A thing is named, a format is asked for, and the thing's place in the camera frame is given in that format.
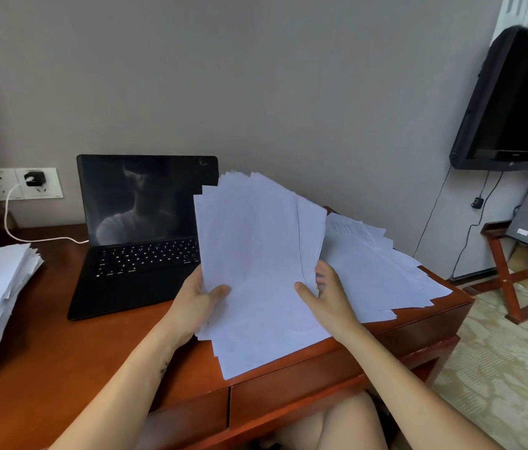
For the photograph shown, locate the person's right hand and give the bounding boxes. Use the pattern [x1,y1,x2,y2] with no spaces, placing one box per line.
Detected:
[294,260,363,340]

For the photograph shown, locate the person's left hand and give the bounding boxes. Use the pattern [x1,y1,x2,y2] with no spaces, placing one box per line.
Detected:
[163,266,231,339]

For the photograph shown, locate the sheaf of white papers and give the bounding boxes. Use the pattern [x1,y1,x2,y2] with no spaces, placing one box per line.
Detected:
[193,171,340,381]

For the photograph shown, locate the person's left forearm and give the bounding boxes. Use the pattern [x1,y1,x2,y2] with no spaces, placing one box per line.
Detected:
[48,318,199,450]

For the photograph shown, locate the person's right forearm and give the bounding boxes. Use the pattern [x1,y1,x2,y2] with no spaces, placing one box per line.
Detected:
[336,321,508,450]

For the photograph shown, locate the red-brown wooden desk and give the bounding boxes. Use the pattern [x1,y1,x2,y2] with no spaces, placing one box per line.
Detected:
[0,208,476,450]

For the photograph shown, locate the spread pile of printed papers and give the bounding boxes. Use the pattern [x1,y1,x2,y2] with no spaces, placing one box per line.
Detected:
[318,212,453,324]

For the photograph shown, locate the black laptop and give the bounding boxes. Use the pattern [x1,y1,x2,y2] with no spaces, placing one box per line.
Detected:
[67,154,219,321]

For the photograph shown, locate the person's legs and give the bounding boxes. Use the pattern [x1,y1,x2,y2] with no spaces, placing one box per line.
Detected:
[264,391,401,450]

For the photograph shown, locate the red wooden folding luggage rack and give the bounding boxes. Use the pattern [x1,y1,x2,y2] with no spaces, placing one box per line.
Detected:
[481,220,528,325]

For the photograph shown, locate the black television cables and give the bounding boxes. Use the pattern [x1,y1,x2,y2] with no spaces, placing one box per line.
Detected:
[412,164,506,282]

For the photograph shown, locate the white charging cable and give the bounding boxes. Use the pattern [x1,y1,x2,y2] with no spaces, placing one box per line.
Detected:
[3,182,90,244]

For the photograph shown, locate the white wall socket panel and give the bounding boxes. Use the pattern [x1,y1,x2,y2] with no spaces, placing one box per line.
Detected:
[0,167,64,202]

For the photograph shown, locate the black wall-mounted television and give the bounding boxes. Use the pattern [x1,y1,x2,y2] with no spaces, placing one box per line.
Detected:
[449,25,528,172]

